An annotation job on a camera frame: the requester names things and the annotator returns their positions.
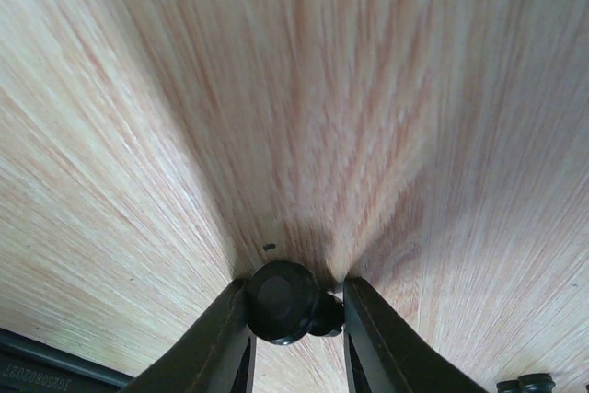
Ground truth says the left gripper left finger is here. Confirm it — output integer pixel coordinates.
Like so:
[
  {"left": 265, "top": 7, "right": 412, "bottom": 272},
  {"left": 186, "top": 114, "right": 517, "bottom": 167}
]
[{"left": 122, "top": 279, "right": 256, "bottom": 393}]

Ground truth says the black chess piece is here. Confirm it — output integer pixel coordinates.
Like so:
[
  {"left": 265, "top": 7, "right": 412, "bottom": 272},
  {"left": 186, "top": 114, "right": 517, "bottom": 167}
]
[
  {"left": 245, "top": 260, "right": 344, "bottom": 345},
  {"left": 517, "top": 373, "right": 556, "bottom": 393},
  {"left": 496, "top": 380, "right": 521, "bottom": 393}
]

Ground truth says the black aluminium frame rail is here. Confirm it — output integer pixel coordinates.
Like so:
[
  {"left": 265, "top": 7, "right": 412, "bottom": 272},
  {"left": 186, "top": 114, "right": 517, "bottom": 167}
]
[{"left": 0, "top": 329, "right": 133, "bottom": 393}]

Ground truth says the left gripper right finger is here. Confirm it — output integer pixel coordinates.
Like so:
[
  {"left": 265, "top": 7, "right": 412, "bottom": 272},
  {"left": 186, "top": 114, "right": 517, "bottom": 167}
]
[{"left": 343, "top": 278, "right": 485, "bottom": 393}]

